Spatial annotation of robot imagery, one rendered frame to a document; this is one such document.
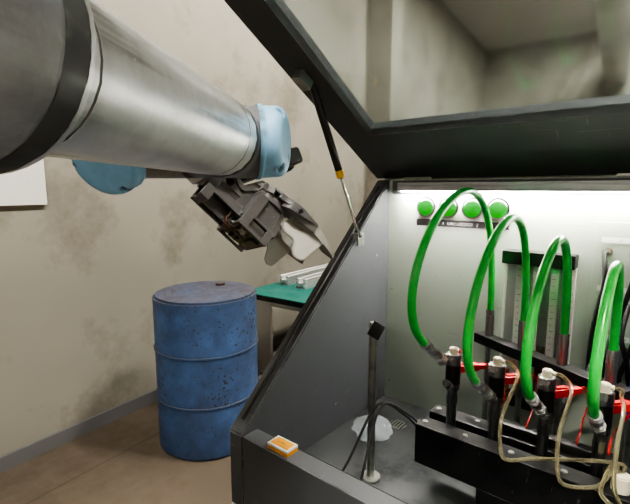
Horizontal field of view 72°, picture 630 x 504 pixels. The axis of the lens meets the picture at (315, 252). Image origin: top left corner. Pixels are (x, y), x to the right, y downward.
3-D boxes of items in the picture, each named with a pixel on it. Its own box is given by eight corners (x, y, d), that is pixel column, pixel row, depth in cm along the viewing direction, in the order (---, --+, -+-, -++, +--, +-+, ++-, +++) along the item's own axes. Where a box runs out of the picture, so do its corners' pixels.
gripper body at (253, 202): (243, 255, 66) (182, 199, 61) (273, 215, 70) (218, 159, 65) (270, 250, 60) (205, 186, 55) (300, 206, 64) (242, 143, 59)
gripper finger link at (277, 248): (275, 281, 72) (246, 244, 66) (293, 254, 75) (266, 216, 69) (289, 284, 70) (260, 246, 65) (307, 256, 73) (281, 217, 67)
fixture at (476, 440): (412, 494, 86) (415, 422, 84) (434, 469, 94) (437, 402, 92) (621, 595, 65) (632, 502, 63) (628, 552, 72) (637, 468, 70)
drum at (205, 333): (202, 401, 296) (197, 275, 284) (277, 419, 273) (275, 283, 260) (135, 447, 244) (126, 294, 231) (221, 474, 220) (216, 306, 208)
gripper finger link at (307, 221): (305, 241, 66) (258, 207, 65) (310, 233, 67) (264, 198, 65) (317, 231, 62) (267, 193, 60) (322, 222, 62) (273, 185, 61)
